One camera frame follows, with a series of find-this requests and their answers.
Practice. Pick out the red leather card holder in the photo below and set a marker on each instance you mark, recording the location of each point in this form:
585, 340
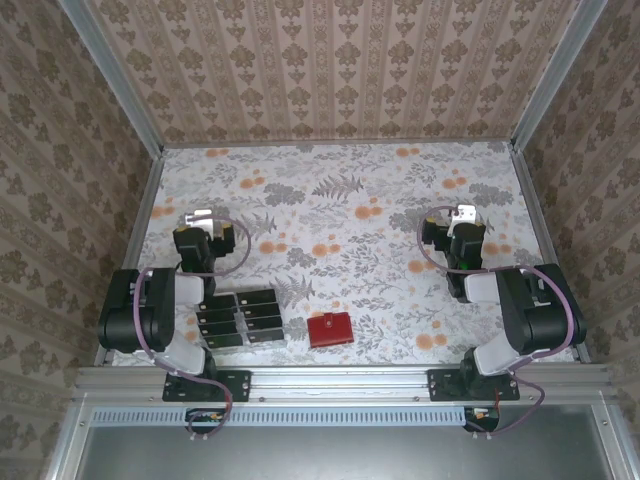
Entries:
330, 332

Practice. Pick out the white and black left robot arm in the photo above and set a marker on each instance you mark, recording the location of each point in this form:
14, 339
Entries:
125, 310

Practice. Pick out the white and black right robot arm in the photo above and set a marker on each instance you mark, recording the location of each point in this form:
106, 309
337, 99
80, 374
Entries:
540, 315

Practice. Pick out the floral patterned table cover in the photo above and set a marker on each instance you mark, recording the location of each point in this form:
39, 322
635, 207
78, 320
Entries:
250, 165

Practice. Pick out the grey metal sheet panel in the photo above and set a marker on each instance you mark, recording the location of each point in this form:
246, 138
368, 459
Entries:
340, 455

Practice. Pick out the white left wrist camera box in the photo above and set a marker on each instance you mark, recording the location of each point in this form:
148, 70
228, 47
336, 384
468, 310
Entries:
197, 219

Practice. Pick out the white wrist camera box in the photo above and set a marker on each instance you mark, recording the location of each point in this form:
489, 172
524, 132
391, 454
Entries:
197, 219
464, 214

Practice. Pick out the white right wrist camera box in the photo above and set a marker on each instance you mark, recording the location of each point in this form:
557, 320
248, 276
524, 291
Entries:
464, 214

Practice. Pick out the aluminium table edge rail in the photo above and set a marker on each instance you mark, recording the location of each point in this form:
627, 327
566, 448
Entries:
140, 225
540, 225

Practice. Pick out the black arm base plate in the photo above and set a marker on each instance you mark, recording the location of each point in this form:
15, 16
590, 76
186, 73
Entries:
240, 385
442, 385

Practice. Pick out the long aluminium base rail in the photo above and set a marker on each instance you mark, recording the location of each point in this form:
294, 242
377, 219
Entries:
340, 382

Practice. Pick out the aluminium frame post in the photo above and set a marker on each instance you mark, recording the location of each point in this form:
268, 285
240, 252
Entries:
552, 70
110, 75

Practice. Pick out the aluminium frame bar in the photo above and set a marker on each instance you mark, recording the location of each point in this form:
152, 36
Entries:
68, 445
613, 445

